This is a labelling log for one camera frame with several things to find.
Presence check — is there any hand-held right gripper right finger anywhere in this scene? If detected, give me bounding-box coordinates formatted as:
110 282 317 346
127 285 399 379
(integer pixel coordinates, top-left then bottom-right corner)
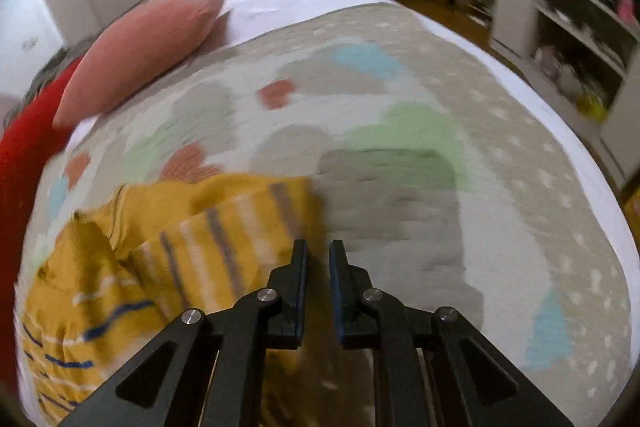
328 239 575 427

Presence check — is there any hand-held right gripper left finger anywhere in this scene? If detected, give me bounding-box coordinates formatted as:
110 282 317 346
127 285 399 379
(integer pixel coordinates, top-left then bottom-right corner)
60 239 309 427

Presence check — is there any yellow striped knit sweater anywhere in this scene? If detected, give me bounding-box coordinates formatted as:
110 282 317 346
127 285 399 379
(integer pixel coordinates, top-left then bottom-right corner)
17 173 376 427

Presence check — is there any patterned quilted bed mat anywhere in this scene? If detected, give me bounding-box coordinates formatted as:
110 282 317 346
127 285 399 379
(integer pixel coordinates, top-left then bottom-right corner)
17 4 633 427

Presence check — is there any red floral blanket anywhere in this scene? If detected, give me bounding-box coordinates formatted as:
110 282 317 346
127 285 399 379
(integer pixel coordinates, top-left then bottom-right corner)
0 57 83 388

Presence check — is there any pink pillow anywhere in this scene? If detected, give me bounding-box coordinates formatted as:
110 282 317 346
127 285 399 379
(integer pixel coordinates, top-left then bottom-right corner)
52 0 224 130

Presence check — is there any plaid cloth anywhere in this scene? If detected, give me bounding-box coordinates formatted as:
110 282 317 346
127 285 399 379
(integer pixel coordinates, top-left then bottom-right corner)
2 47 83 128

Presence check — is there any white open shelf unit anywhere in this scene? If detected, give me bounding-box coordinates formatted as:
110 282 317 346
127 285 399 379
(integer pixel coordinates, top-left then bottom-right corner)
490 0 640 188

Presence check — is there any pink toy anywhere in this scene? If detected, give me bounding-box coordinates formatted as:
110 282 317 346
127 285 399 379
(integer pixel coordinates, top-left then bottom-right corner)
616 0 638 25

